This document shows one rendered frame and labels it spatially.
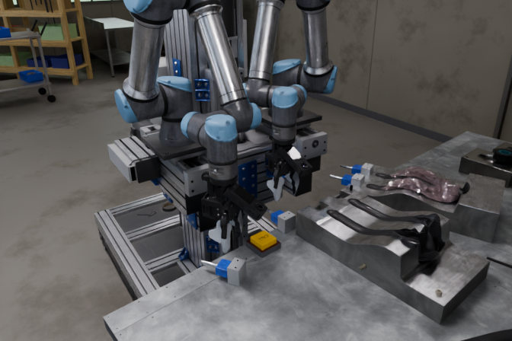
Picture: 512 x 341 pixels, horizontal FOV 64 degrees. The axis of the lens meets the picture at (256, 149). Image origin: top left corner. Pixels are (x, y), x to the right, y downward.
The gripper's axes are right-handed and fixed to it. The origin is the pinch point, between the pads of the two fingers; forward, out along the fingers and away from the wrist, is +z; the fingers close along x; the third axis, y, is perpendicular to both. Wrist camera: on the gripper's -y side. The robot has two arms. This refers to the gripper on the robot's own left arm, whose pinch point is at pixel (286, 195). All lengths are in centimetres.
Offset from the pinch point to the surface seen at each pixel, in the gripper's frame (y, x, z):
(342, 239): -23.3, -0.5, 4.6
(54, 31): 601, -83, 8
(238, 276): -12.1, 29.1, 9.8
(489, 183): -37, -63, 1
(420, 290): -48.0, -1.4, 7.1
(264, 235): -2.1, 11.7, 9.3
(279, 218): 0.9, 2.5, 8.0
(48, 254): 160, 51, 93
